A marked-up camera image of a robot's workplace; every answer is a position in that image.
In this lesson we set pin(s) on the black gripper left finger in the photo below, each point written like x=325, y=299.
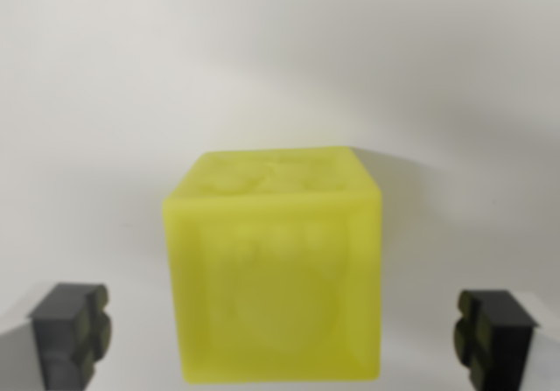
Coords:
x=61, y=343

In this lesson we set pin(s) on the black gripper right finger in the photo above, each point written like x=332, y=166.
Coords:
x=499, y=343

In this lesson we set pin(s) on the yellow embossed cube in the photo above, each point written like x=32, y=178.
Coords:
x=271, y=277

